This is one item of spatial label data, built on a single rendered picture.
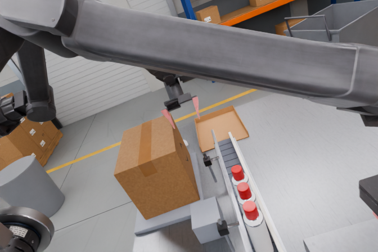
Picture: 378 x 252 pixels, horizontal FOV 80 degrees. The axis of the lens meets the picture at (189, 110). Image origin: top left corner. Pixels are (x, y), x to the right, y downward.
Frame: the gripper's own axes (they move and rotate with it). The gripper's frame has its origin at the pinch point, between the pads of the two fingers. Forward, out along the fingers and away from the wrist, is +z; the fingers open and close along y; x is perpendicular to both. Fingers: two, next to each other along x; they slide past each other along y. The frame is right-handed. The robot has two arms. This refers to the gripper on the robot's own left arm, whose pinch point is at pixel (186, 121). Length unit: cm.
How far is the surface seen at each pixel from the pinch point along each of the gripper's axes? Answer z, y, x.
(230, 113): -4, 26, 59
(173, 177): 17.0, -12.0, 5.3
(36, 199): -7, -179, 153
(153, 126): -5.8, -14.7, 16.1
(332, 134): 25, 57, 22
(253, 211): 30.2, 8.2, -22.3
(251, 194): 27.9, 9.9, -15.6
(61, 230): 31, -160, 152
